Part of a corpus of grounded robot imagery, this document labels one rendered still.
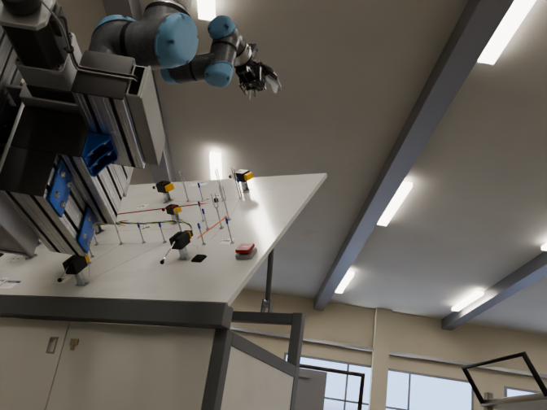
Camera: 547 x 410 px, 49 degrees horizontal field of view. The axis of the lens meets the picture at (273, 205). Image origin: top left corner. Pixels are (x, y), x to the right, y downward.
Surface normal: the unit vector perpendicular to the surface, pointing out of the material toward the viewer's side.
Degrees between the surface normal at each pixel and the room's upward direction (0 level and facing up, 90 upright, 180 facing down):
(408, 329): 90
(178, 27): 98
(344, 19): 180
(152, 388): 90
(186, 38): 98
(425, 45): 180
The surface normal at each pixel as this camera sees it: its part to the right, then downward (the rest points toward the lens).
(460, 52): -0.14, 0.91
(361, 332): 0.06, -0.39
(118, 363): -0.38, -0.41
